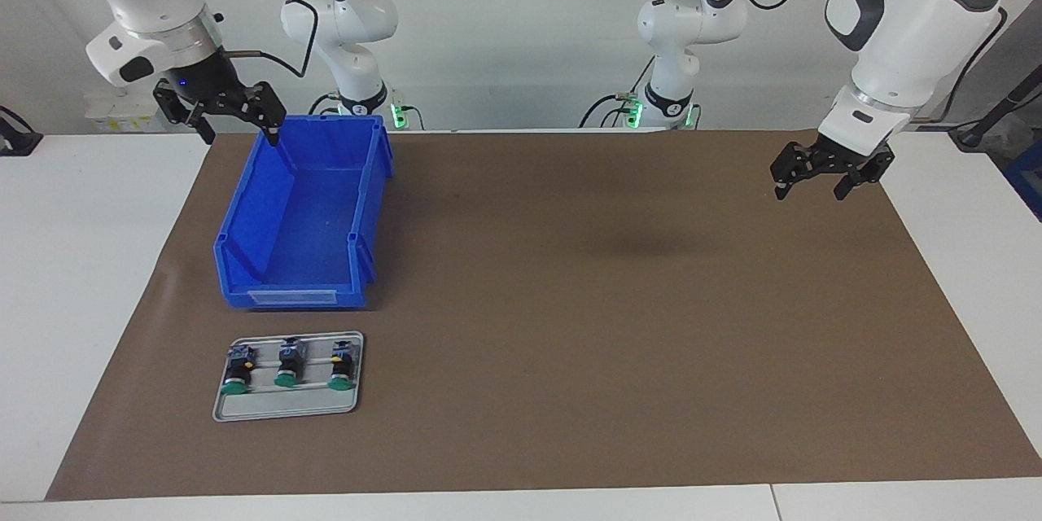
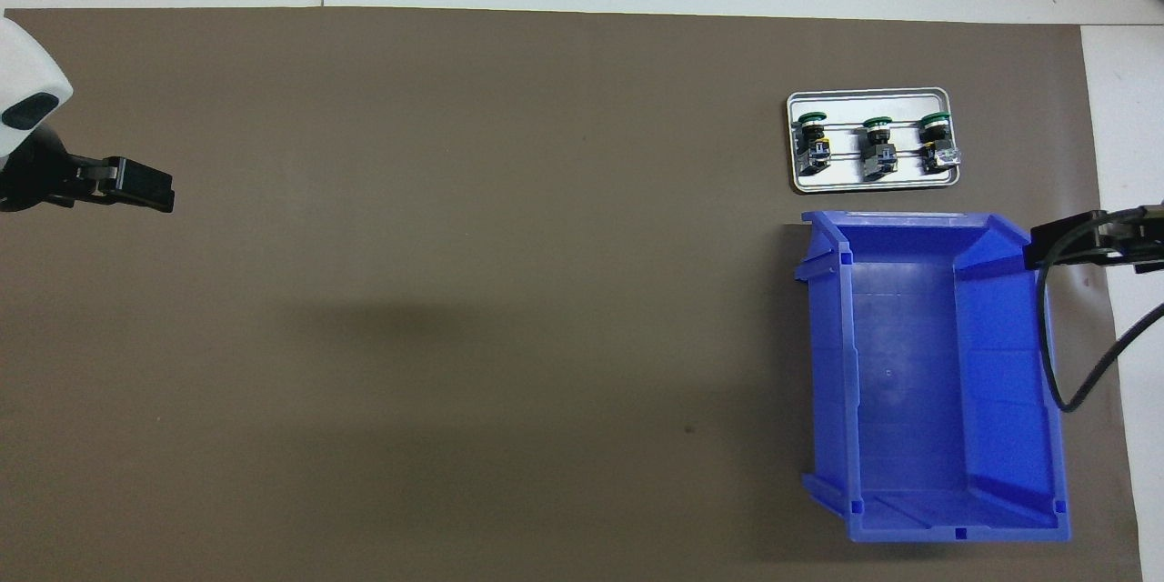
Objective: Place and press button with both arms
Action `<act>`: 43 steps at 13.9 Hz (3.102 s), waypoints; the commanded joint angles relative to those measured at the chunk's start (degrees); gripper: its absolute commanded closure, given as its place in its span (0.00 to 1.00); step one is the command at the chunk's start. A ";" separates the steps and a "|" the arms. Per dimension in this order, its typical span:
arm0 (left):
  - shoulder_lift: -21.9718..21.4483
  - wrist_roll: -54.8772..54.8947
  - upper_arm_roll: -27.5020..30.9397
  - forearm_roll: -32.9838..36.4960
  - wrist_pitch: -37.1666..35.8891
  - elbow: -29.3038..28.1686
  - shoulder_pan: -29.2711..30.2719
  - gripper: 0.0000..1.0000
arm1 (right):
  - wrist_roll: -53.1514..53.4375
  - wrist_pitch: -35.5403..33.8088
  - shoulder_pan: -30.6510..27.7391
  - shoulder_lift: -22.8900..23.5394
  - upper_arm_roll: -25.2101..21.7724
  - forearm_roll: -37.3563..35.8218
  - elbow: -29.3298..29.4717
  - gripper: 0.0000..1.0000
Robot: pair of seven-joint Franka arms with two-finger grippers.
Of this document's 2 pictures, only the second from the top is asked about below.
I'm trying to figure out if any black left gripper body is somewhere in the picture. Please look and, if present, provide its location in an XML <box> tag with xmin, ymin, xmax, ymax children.
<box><xmin>0</xmin><ymin>125</ymin><xmax>83</xmax><ymax>213</ymax></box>

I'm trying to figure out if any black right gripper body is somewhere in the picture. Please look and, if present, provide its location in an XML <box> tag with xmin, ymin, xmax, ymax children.
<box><xmin>1132</xmin><ymin>200</ymin><xmax>1164</xmax><ymax>275</ymax></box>

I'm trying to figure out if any green push button switch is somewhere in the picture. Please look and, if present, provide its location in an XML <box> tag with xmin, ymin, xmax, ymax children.
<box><xmin>860</xmin><ymin>115</ymin><xmax>901</xmax><ymax>181</ymax></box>
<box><xmin>794</xmin><ymin>110</ymin><xmax>834</xmax><ymax>176</ymax></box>

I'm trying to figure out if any green button with clear block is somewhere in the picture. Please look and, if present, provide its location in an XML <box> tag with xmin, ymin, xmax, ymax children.
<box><xmin>917</xmin><ymin>112</ymin><xmax>962</xmax><ymax>175</ymax></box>

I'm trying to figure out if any blue plastic storage bin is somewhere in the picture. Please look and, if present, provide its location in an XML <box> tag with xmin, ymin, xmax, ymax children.
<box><xmin>793</xmin><ymin>210</ymin><xmax>1072</xmax><ymax>544</ymax></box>

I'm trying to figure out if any silver metal tray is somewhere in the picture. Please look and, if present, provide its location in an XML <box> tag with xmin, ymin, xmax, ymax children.
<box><xmin>787</xmin><ymin>88</ymin><xmax>963</xmax><ymax>194</ymax></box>

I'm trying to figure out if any brown table mat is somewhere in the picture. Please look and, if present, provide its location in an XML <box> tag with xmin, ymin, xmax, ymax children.
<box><xmin>0</xmin><ymin>7</ymin><xmax>1145</xmax><ymax>582</ymax></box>

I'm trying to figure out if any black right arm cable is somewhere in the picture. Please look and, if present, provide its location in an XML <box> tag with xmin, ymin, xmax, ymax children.
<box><xmin>1037</xmin><ymin>207</ymin><xmax>1164</xmax><ymax>413</ymax></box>

